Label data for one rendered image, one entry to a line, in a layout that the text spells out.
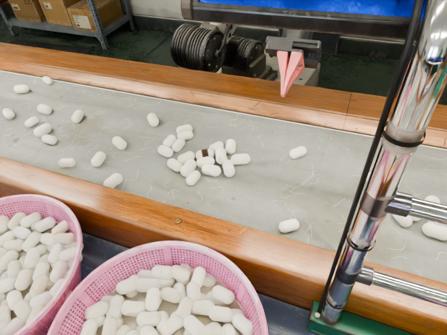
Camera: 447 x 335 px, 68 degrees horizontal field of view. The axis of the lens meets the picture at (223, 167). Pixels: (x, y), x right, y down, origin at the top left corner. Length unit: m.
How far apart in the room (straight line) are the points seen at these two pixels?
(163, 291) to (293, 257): 0.18
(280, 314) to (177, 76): 0.59
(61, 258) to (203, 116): 0.40
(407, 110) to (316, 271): 0.29
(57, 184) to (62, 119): 0.25
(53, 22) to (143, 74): 2.60
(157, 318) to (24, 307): 0.19
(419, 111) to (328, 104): 0.53
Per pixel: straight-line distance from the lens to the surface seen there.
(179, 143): 0.67
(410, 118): 0.24
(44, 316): 0.54
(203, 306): 0.48
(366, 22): 0.35
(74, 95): 0.95
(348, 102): 0.77
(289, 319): 0.54
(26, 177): 0.71
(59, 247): 0.60
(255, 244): 0.49
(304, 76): 1.44
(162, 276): 0.51
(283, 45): 0.66
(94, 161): 0.68
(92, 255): 0.65
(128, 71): 0.94
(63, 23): 3.39
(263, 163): 0.63
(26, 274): 0.59
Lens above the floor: 1.18
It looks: 45 degrees down
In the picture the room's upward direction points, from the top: 5 degrees counter-clockwise
